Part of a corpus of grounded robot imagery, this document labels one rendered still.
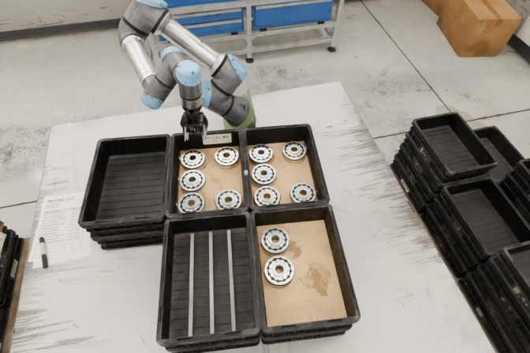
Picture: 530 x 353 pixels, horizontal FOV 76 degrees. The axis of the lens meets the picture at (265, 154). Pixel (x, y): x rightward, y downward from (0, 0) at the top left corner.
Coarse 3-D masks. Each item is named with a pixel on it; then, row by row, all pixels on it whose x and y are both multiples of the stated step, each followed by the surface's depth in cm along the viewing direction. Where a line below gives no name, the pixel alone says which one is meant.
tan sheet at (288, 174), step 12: (276, 144) 154; (276, 156) 150; (252, 168) 146; (288, 168) 146; (300, 168) 146; (276, 180) 142; (288, 180) 142; (300, 180) 142; (312, 180) 143; (252, 192) 139; (288, 192) 139
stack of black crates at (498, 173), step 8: (480, 128) 224; (488, 128) 225; (496, 128) 225; (480, 136) 231; (488, 136) 232; (496, 136) 226; (504, 136) 221; (488, 144) 230; (496, 144) 227; (504, 144) 221; (512, 144) 216; (496, 152) 226; (504, 152) 222; (512, 152) 216; (504, 160) 222; (512, 160) 217; (496, 168) 218; (504, 168) 218; (512, 168) 218; (496, 176) 214; (504, 176) 214
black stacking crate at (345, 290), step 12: (264, 216) 124; (276, 216) 125; (288, 216) 126; (300, 216) 127; (312, 216) 129; (324, 216) 130; (336, 240) 117; (336, 252) 118; (336, 264) 119; (348, 288) 107; (348, 300) 108; (264, 312) 111; (348, 312) 109; (348, 324) 105; (264, 336) 107; (276, 336) 107
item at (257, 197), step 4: (260, 188) 136; (264, 188) 137; (268, 188) 137; (272, 188) 136; (256, 192) 135; (260, 192) 135; (272, 192) 135; (276, 192) 135; (256, 196) 134; (260, 196) 134; (276, 196) 134; (256, 200) 133; (260, 200) 133; (272, 200) 133; (276, 200) 133; (260, 204) 132; (264, 204) 132; (268, 204) 132; (272, 204) 132
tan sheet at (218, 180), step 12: (240, 156) 150; (180, 168) 146; (204, 168) 146; (216, 168) 146; (240, 168) 146; (216, 180) 142; (228, 180) 142; (240, 180) 142; (180, 192) 138; (204, 192) 138; (216, 192) 138; (240, 192) 139; (192, 204) 135
